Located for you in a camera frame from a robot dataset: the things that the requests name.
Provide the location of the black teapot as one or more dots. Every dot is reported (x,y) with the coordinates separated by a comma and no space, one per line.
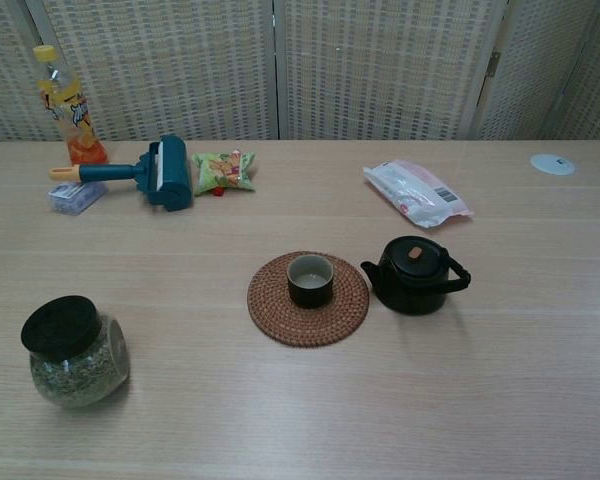
(415,292)

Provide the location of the small black teacup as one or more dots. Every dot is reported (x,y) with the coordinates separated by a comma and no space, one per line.
(310,296)

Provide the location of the round woven rattan coaster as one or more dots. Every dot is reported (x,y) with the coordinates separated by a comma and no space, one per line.
(280,325)

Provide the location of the green snack bag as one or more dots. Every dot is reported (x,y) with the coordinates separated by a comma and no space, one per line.
(225,175)

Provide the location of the white pink plastic package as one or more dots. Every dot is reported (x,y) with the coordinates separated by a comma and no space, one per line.
(415,192)

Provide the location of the teal lint roller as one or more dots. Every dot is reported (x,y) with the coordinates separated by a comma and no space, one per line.
(172,175)

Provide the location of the woven folding screen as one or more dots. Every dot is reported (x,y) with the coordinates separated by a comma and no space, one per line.
(180,75)

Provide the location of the small clear plastic box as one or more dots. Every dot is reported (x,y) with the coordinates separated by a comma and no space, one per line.
(75,201)

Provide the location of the orange drink bottle yellow cap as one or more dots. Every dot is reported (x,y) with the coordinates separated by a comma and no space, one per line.
(75,125)

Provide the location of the glass jar with black lid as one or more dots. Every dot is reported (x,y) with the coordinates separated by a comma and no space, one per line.
(70,375)

